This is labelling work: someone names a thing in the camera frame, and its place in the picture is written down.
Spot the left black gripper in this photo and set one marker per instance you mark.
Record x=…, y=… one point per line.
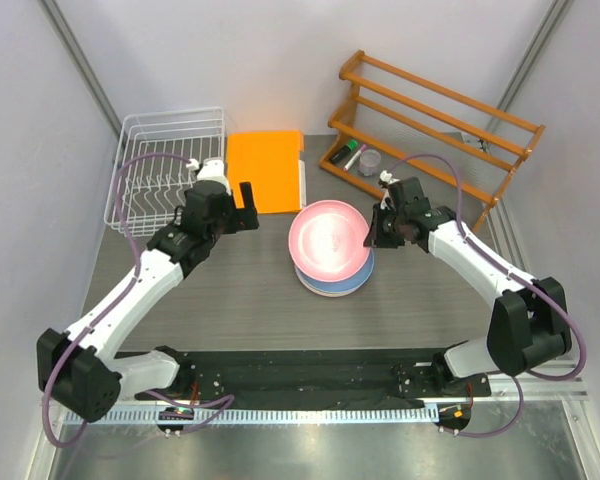
x=242, y=219

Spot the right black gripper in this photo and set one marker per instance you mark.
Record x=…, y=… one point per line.
x=373, y=238

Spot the pink plate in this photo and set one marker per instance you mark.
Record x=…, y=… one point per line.
x=325, y=241

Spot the blue plate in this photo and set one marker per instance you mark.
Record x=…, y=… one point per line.
x=366, y=269

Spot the yellow plate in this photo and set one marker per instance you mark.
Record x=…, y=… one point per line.
x=353, y=283

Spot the purple plate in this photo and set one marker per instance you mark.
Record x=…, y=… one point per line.
x=333, y=295

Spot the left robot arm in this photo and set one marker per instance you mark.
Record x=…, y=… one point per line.
x=80, y=367

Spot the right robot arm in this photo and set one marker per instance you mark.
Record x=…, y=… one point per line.
x=527, y=326

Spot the wooden shelf rack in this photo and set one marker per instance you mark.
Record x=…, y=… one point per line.
x=405, y=116

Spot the orange folder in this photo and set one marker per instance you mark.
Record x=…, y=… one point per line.
x=271, y=161

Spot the clear plastic cup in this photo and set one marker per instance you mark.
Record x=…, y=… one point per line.
x=369, y=163

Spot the pink white marker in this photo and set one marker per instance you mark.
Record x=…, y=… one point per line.
x=354, y=158

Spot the green highlighter marker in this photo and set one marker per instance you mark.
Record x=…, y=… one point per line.
x=343, y=151

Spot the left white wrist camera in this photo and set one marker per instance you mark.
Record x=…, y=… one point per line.
x=211, y=169

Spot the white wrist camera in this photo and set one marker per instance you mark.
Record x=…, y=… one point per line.
x=386, y=179
x=211, y=169

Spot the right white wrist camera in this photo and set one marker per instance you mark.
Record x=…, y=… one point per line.
x=386, y=179

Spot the white wire dish rack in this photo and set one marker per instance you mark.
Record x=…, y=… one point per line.
x=152, y=188

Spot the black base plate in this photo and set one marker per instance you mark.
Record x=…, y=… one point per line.
x=317, y=380

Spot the slotted cable duct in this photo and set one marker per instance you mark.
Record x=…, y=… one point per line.
x=155, y=414

